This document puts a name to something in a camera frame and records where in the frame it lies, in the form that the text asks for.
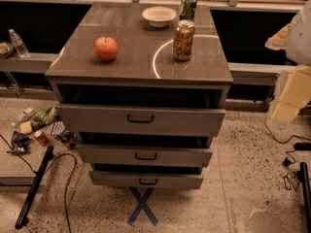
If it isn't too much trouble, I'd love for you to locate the red orange apple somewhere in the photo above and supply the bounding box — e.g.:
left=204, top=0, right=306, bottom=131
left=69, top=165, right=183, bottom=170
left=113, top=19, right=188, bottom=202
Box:
left=94, top=37, right=119, bottom=61

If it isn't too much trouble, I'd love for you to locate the dark bowl on ledge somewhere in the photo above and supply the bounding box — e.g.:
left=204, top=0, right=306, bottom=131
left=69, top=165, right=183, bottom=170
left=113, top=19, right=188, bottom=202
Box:
left=0, top=42, right=15, bottom=59

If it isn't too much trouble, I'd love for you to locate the black bar at right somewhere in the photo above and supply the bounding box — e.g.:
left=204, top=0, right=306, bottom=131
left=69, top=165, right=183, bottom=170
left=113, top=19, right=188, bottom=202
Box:
left=299, top=162, right=311, bottom=233

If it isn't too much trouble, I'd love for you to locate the clear plastic water bottle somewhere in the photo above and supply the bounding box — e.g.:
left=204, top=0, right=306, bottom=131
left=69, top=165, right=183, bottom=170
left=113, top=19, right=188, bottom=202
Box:
left=9, top=29, right=30, bottom=57

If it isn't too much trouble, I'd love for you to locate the green soda can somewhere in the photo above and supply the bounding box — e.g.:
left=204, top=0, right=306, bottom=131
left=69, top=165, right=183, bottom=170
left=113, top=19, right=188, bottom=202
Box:
left=179, top=0, right=197, bottom=21

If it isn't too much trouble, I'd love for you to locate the clear bottle on floor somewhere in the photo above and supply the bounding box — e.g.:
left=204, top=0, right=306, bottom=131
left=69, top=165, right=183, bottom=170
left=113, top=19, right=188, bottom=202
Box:
left=11, top=107, right=35, bottom=127

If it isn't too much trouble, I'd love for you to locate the green chip bag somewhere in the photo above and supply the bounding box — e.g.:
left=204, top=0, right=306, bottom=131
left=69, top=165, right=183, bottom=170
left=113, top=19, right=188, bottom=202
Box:
left=33, top=107, right=58, bottom=125

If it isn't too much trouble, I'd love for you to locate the black bar on floor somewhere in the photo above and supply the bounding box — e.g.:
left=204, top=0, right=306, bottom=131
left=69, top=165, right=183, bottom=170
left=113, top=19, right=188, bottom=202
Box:
left=15, top=146, right=53, bottom=229

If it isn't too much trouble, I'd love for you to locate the black snack bag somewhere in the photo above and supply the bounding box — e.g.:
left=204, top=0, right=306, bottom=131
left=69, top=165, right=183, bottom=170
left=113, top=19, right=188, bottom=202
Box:
left=8, top=131, right=30, bottom=154

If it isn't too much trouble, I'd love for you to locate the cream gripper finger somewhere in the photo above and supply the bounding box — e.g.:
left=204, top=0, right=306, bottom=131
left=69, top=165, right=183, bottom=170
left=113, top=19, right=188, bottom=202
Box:
left=271, top=65, right=311, bottom=123
left=264, top=25, right=289, bottom=50

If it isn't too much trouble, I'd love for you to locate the white bowl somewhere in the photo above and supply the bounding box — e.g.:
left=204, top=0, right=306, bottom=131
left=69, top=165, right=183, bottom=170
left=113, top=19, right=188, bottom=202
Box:
left=142, top=6, right=177, bottom=28

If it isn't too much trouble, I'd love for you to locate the black cable on floor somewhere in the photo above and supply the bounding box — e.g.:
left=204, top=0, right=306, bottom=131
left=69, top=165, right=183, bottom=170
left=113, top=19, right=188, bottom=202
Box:
left=0, top=133, right=79, bottom=233

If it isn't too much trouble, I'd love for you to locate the black cable at right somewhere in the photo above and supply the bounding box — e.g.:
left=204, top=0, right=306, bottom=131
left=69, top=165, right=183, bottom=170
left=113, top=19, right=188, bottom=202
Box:
left=263, top=119, right=311, bottom=192

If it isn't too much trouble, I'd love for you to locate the orange soda can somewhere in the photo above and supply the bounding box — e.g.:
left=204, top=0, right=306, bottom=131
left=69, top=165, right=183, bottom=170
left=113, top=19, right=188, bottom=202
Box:
left=173, top=19, right=195, bottom=61

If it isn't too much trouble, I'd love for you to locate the red can on floor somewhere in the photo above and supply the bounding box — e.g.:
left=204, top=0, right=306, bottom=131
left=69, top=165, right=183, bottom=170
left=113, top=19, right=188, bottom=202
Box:
left=34, top=130, right=49, bottom=147

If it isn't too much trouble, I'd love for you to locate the yellow sponge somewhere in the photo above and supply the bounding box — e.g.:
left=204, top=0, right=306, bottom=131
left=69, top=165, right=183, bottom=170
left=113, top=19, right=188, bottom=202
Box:
left=19, top=121, right=33, bottom=134

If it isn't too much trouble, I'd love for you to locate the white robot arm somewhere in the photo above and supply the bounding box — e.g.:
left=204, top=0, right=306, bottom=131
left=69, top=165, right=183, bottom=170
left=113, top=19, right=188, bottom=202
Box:
left=264, top=9, right=311, bottom=124

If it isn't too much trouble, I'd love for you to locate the white patterned packet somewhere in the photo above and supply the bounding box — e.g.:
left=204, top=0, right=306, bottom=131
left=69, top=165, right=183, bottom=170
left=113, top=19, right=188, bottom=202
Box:
left=49, top=121, right=65, bottom=136

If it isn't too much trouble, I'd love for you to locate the grey drawer cabinet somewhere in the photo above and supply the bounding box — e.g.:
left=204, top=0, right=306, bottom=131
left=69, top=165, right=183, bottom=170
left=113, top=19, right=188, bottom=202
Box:
left=46, top=3, right=232, bottom=188

